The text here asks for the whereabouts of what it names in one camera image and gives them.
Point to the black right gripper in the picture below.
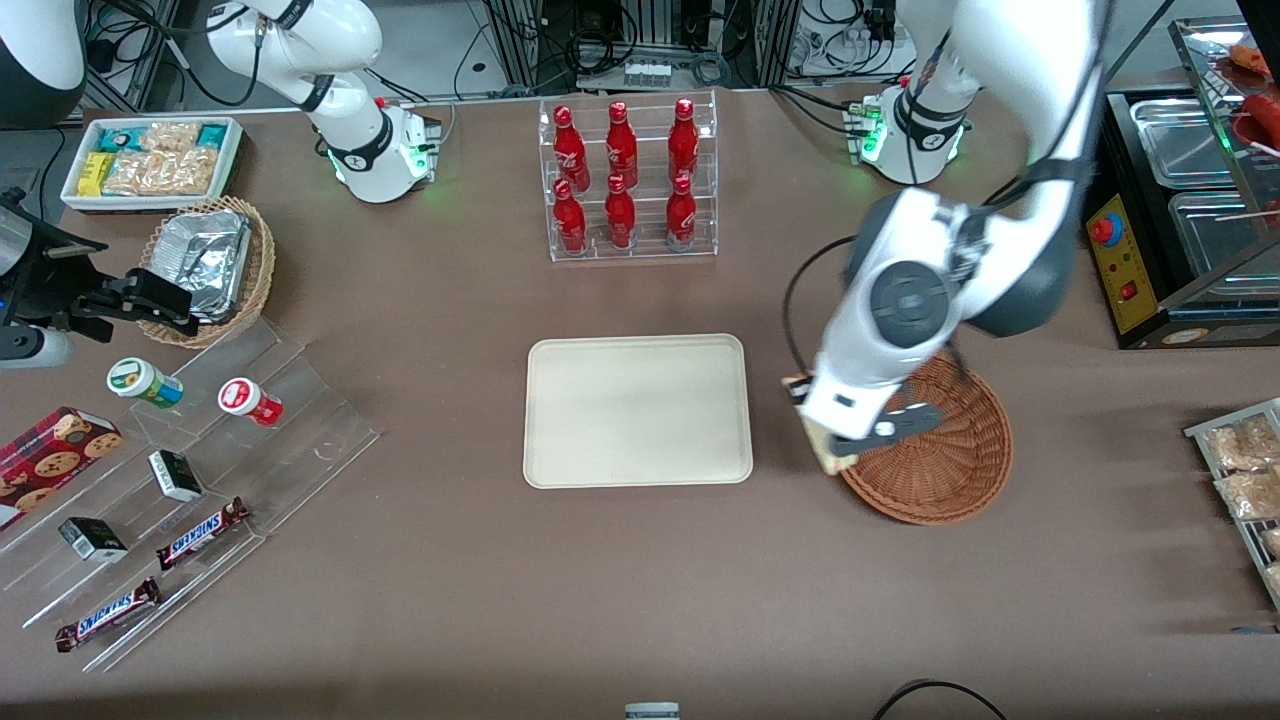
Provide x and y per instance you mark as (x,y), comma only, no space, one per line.
(52,288)

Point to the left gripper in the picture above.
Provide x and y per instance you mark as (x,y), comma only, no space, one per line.
(799,390)

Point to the triangular sandwich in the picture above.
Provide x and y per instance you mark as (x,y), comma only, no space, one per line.
(828,458)

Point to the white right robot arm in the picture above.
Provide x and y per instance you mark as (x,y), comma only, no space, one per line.
(345,40)

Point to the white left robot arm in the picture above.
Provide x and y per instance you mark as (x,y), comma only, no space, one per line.
(1040,80)

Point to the brown wicker basket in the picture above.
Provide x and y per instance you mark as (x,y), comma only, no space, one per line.
(950,470)

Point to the light wicker basket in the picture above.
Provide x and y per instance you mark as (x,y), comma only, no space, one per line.
(262,260)

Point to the cream rectangular tray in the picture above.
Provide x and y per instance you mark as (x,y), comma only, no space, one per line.
(640,415)

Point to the green lid yogurt cup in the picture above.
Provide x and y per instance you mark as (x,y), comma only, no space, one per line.
(140,380)

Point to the yellow snack pack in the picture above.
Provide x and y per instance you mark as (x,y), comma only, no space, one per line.
(95,173)

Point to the clear cracker pack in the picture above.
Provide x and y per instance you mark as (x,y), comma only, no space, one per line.
(172,136)
(160,173)

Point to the red lid yogurt cup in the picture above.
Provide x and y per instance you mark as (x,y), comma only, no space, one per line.
(248,400)

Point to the teal snack pack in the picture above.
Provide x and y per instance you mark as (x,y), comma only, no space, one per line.
(125,138)
(213,136)

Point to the red chocolate chip cookie box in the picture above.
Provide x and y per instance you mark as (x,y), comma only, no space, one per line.
(50,455)

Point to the white snack bin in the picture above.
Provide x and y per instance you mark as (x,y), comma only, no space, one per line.
(235,170)

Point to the small black carton box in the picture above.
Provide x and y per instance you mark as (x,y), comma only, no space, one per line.
(92,540)
(175,475)

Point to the clear acrylic stepped stand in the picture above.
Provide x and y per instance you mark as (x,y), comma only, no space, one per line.
(300,440)

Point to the Snickers chocolate bar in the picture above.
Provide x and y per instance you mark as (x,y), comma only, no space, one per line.
(108,612)
(200,535)

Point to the clear acrylic bottle rack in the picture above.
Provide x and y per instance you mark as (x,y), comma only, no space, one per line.
(645,255)

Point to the red cola bottle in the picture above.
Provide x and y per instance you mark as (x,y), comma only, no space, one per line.
(568,145)
(683,140)
(621,145)
(681,212)
(620,215)
(568,220)

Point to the black food warmer appliance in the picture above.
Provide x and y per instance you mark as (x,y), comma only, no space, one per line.
(1130,270)

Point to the metal snack rack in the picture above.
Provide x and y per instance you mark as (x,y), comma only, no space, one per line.
(1205,432)

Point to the small grey device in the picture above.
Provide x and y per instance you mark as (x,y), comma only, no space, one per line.
(652,712)

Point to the clear nut snack pack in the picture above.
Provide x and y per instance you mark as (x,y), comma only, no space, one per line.
(1252,493)
(1242,445)

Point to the stainless steel pan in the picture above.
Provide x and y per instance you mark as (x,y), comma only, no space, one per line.
(1180,140)
(1215,235)

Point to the white power strip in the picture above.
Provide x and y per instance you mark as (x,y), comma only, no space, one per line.
(648,73)

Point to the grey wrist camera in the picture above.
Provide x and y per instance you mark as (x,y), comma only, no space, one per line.
(35,348)

